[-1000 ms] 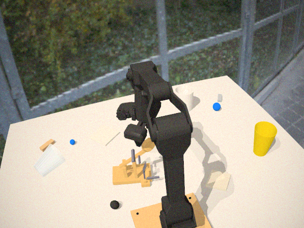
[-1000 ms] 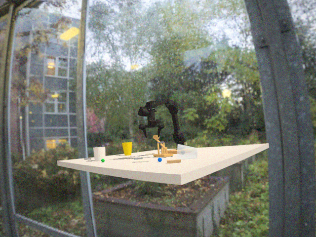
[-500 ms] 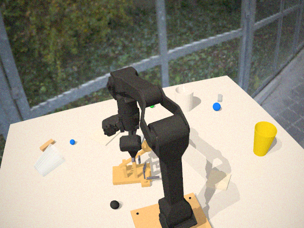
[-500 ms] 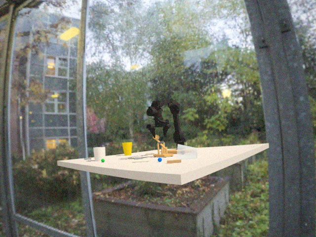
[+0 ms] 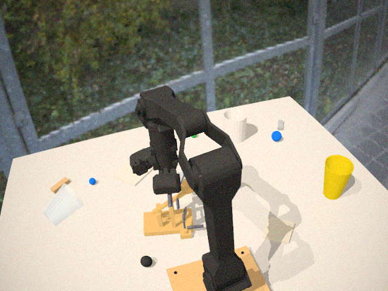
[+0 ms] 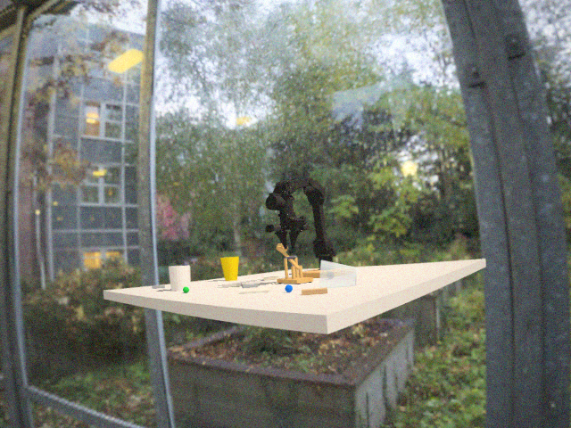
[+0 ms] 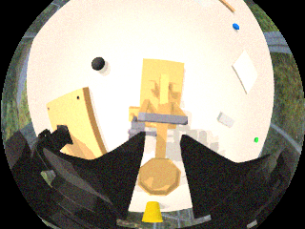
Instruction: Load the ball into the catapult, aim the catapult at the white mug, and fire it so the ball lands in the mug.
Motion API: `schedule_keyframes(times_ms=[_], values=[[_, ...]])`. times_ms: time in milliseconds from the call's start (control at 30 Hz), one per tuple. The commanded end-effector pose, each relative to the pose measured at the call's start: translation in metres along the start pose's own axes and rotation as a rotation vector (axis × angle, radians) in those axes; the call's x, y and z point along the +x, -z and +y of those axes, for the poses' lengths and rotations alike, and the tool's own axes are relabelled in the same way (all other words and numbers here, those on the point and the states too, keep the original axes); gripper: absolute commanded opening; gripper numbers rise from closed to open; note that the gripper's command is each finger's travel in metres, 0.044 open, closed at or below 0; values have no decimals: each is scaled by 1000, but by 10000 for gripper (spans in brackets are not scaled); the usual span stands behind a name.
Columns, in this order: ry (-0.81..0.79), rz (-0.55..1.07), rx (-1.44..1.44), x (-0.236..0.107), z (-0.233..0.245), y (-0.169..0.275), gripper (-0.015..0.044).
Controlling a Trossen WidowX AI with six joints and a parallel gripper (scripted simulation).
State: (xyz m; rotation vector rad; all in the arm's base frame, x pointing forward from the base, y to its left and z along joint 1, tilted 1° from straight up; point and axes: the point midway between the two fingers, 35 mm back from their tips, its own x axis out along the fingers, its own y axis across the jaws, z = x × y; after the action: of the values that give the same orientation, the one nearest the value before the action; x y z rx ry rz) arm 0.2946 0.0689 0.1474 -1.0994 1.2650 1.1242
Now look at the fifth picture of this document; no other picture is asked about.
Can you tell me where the black ball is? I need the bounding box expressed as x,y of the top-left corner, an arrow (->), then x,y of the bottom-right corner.
140,256 -> 153,267

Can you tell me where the yellow cup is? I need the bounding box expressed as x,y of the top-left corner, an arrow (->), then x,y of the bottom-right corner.
323,155 -> 354,200

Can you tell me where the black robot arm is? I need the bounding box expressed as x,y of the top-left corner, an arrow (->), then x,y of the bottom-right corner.
129,85 -> 252,291

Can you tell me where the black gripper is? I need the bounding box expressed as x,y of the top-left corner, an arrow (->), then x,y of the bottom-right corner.
150,138 -> 181,195

